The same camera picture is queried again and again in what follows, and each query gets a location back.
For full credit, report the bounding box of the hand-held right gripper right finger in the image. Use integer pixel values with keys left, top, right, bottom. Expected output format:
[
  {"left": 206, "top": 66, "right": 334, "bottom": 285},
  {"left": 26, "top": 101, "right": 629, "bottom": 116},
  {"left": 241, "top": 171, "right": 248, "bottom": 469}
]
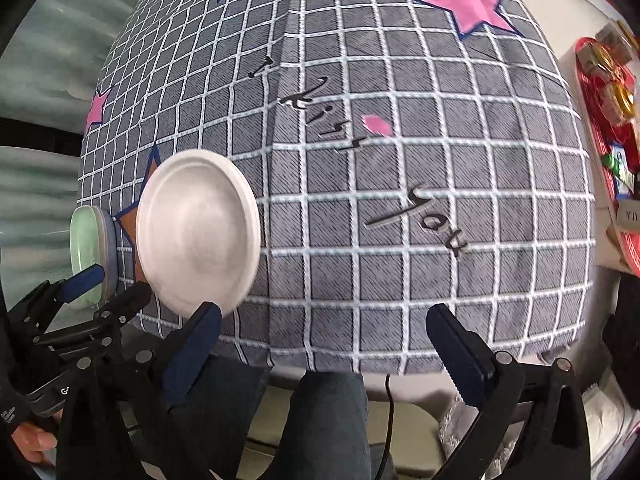
[{"left": 425, "top": 303, "right": 592, "bottom": 480}]

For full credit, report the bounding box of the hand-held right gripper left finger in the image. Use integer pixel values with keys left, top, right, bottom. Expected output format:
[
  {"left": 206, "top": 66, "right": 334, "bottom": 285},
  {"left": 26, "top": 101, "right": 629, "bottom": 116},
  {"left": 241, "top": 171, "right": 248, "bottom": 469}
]
[{"left": 56, "top": 301, "right": 224, "bottom": 480}]

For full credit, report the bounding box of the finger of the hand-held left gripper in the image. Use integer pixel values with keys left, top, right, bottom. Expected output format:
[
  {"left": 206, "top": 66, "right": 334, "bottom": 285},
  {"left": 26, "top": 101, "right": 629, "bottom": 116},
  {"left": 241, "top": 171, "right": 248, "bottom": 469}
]
[
  {"left": 7, "top": 265, "right": 106, "bottom": 332},
  {"left": 30, "top": 281, "right": 152, "bottom": 357}
]

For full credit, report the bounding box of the green square plate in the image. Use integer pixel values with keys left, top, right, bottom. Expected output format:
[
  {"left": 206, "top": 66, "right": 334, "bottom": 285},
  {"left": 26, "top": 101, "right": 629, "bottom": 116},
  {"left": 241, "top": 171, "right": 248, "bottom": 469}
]
[{"left": 69, "top": 206, "right": 102, "bottom": 306}]

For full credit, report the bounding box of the white bowl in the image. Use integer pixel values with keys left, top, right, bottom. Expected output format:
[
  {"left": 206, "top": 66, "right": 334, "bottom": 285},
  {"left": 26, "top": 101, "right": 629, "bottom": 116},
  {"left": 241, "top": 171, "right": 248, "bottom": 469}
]
[{"left": 136, "top": 150, "right": 262, "bottom": 318}]

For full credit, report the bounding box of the person's left hand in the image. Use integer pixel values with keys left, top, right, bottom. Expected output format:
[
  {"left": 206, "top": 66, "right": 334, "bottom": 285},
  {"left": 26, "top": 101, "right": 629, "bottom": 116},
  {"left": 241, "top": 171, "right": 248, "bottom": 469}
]
[{"left": 10, "top": 420, "right": 59, "bottom": 466}]

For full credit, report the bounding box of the person's left leg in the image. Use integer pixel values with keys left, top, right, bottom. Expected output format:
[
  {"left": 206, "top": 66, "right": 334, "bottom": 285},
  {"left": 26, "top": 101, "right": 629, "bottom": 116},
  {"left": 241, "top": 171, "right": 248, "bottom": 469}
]
[{"left": 175, "top": 354, "right": 273, "bottom": 480}]

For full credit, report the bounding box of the person's leg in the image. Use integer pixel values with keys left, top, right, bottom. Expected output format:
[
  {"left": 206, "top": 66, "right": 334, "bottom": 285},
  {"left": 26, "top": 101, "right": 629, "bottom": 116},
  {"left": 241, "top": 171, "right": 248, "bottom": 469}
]
[
  {"left": 175, "top": 354, "right": 273, "bottom": 480},
  {"left": 265, "top": 371, "right": 372, "bottom": 480}
]

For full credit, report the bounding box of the person's right leg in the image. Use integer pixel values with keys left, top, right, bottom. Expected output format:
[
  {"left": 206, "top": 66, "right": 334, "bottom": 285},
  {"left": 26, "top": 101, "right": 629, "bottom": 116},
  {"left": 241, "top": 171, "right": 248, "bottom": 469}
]
[{"left": 265, "top": 371, "right": 372, "bottom": 480}]

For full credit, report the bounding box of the grey checked star tablecloth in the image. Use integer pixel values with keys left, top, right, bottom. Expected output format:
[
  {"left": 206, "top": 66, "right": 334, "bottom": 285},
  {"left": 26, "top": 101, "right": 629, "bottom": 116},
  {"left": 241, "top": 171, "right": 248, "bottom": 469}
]
[{"left": 77, "top": 0, "right": 598, "bottom": 376}]

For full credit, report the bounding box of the pale green curtain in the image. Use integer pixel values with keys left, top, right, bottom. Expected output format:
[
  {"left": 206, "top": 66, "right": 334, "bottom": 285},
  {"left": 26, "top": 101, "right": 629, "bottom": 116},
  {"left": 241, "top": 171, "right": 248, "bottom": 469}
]
[{"left": 0, "top": 0, "right": 166, "bottom": 281}]

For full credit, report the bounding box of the pile of snack packets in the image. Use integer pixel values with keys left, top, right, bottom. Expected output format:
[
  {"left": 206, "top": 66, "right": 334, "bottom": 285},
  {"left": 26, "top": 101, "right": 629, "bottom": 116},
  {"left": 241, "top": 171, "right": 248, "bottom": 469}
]
[{"left": 582, "top": 22, "right": 640, "bottom": 261}]

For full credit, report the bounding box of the red round tray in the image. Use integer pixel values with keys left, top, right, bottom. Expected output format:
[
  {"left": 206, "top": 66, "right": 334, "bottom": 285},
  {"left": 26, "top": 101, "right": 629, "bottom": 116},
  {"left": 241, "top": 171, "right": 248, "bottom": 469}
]
[{"left": 574, "top": 35, "right": 640, "bottom": 278}]

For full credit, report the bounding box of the gold round tin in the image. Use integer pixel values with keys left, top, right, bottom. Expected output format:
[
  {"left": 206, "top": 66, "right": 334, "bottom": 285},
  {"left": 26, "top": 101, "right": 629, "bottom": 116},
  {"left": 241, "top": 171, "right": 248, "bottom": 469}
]
[{"left": 607, "top": 82, "right": 639, "bottom": 121}]

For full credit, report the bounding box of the black cable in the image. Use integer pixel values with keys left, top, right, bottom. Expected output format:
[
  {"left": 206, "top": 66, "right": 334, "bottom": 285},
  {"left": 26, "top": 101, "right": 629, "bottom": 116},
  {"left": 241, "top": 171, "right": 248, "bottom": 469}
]
[{"left": 377, "top": 374, "right": 399, "bottom": 480}]

